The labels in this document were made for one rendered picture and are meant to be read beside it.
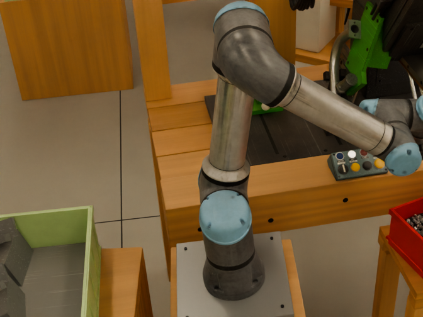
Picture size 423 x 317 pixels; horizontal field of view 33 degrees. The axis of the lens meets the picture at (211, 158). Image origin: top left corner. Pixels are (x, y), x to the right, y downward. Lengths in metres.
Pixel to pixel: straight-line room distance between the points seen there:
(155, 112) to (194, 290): 0.82
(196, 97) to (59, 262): 0.82
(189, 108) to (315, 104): 1.02
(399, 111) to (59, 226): 0.92
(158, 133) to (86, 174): 1.40
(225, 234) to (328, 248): 1.58
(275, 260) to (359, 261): 1.32
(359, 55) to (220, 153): 0.68
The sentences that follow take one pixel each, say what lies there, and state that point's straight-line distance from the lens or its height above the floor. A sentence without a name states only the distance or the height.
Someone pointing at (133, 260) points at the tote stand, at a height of 0.79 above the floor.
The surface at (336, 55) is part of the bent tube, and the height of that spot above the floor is 1.09.
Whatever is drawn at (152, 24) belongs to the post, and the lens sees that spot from 2.31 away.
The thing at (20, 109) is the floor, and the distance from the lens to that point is 4.28.
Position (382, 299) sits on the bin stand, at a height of 0.56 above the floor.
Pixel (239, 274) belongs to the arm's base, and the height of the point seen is 0.95.
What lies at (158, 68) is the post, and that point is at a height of 1.00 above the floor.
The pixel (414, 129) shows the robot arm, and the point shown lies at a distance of 1.67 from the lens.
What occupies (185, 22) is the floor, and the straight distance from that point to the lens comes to 5.03.
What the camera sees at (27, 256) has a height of 0.86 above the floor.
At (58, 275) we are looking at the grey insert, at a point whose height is 0.85.
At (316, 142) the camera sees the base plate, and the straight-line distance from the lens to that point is 2.17.
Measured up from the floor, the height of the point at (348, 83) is 1.08.
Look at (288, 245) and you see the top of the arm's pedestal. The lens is 1.89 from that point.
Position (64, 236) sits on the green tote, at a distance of 1.96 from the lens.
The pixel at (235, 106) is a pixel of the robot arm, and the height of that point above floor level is 1.32.
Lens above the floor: 2.15
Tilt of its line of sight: 36 degrees down
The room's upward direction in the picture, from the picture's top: 4 degrees counter-clockwise
